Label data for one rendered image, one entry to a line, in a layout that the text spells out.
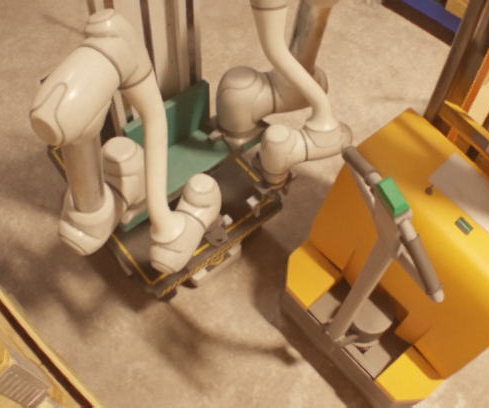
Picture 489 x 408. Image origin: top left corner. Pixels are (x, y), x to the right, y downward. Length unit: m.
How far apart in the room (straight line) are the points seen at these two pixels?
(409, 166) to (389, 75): 1.61
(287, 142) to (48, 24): 2.54
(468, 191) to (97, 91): 1.24
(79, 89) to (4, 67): 2.54
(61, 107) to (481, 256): 1.29
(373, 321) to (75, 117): 1.35
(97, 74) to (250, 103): 0.82
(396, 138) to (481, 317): 0.67
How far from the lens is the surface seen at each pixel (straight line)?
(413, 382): 2.11
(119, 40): 1.17
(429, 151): 1.89
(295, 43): 1.69
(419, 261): 1.13
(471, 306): 1.79
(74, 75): 1.10
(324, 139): 1.64
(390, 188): 1.09
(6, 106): 3.36
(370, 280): 1.51
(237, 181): 2.36
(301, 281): 2.15
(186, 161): 1.94
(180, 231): 1.43
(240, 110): 1.84
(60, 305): 2.57
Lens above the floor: 2.31
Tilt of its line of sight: 58 degrees down
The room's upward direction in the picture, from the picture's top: 5 degrees clockwise
